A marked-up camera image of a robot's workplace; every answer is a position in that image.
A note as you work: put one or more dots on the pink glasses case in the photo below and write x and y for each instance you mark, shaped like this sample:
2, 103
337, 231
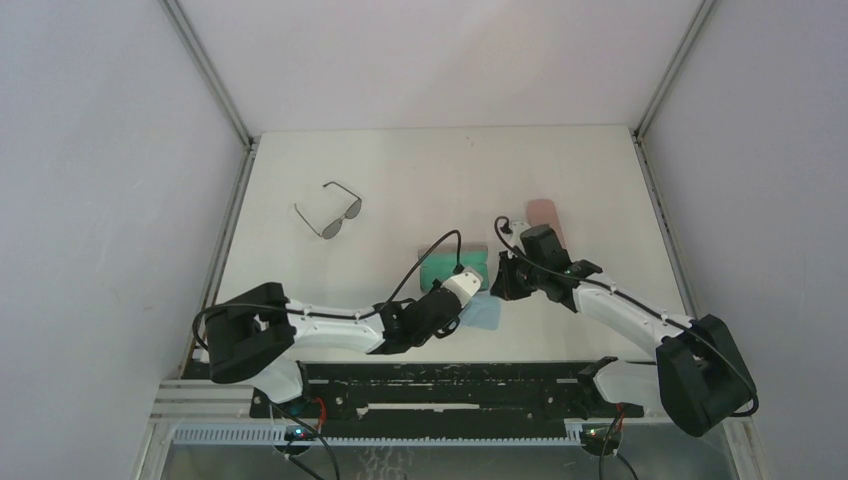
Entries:
544, 212

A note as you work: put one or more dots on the grey marbled glasses case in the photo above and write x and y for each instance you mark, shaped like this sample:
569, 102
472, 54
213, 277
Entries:
441, 264

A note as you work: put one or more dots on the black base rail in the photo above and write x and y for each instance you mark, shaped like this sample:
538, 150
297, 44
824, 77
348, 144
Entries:
462, 401

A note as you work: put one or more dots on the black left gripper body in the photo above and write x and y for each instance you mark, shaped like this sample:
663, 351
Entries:
448, 303

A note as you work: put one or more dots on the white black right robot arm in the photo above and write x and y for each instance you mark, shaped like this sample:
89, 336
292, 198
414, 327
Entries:
696, 375

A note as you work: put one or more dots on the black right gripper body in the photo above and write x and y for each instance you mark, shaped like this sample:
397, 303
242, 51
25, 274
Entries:
506, 279

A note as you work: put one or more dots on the aluminium frame post right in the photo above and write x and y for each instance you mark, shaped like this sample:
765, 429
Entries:
693, 32

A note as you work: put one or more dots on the black frame grey sunglasses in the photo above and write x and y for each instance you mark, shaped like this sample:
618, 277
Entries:
326, 218

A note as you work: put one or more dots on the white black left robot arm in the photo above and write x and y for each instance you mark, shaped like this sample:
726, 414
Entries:
247, 338

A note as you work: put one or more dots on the small light blue cloth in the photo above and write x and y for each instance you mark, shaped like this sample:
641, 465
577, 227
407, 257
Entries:
482, 312

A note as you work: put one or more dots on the aluminium frame post left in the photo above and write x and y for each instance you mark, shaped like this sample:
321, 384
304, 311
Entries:
198, 54

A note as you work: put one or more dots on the aluminium frame post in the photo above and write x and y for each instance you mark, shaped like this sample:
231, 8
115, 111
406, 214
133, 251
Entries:
198, 54
693, 32

